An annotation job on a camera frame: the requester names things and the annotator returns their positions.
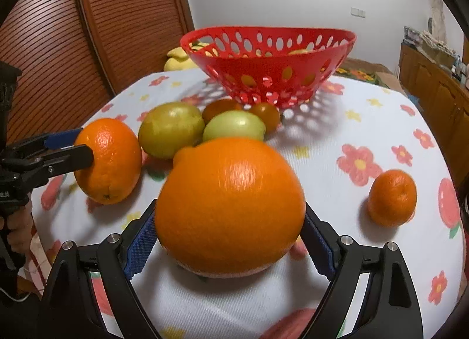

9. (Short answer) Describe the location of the large yellow-green pear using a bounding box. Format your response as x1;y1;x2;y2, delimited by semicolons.
138;102;206;160

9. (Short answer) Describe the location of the yellow plush toy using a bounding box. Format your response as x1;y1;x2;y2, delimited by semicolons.
164;45;198;72

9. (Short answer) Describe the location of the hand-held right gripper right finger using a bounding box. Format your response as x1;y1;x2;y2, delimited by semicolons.
303;203;424;339

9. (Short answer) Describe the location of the round green fruit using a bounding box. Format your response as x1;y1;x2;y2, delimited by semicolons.
203;111;265;144

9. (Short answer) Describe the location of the small dark orange tangerine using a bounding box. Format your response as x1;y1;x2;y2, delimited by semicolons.
250;102;281;134
202;99;243;124

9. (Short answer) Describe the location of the patterned curtain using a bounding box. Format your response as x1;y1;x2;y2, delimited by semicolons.
427;0;446;41

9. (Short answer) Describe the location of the stack of small packets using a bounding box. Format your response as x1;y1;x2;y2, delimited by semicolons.
404;26;422;45

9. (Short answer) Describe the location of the small bright orange tangerine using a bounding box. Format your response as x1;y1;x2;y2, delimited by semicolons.
367;169;417;228

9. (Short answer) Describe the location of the person's left hand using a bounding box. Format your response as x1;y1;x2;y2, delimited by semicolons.
6;204;35;270

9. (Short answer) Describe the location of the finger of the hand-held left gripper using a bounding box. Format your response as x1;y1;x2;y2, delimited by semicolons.
15;144;94;188
5;127;84;158

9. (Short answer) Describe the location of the white floral tablecloth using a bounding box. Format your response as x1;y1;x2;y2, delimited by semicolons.
29;68;466;339

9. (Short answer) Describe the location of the thin white cable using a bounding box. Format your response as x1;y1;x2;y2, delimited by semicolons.
0;288;30;303

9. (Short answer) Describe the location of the wooden cabinet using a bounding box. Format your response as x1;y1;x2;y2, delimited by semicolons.
397;43;469;193

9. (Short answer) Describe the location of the red perforated plastic basket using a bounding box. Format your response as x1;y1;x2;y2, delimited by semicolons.
180;26;358;109

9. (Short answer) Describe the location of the brown louvred wardrobe door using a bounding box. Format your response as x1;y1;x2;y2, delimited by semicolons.
73;0;195;96
0;0;114;145

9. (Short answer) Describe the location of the medium orange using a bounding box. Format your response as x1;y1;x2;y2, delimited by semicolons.
73;118;143;205

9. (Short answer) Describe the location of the brown floral bedspread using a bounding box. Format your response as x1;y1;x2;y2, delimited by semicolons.
335;57;400;88

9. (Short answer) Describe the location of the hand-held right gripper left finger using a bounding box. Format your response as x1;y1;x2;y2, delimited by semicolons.
38;198;162;339

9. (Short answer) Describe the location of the large navel orange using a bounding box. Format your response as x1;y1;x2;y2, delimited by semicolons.
154;137;307;277

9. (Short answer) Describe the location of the cardboard box with clutter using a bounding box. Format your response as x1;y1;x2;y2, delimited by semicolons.
419;30;457;57

